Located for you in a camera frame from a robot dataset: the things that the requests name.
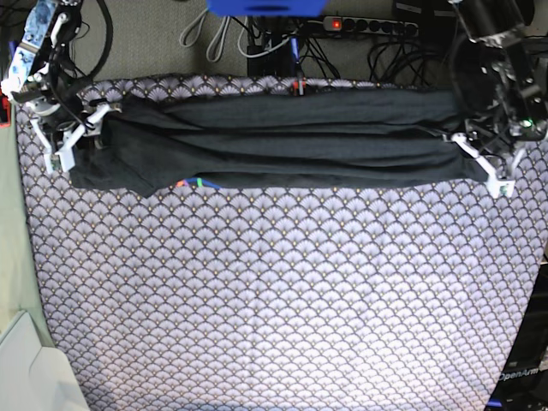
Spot white plastic bin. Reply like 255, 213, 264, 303
1, 311, 89, 410

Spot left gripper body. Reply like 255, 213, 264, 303
464, 114, 547, 171

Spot red black table clamp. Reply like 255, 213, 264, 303
292, 77, 307, 97

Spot black OpenArm box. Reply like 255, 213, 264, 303
485, 263, 547, 410

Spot fan patterned tablecloth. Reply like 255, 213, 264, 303
14, 72, 548, 411

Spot dark grey T-shirt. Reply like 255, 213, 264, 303
69, 89, 487, 197

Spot tangled black cables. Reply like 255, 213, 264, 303
299, 25, 455, 91

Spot red clamp at left edge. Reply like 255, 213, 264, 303
0, 92, 12, 128

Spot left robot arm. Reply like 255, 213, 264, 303
449, 1, 547, 176

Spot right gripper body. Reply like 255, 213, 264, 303
26, 92, 92, 146

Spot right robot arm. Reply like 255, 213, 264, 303
1, 1, 114, 147

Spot black power strip red switch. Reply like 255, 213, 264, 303
321, 15, 420, 38

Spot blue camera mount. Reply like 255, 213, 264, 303
206, 0, 327, 17

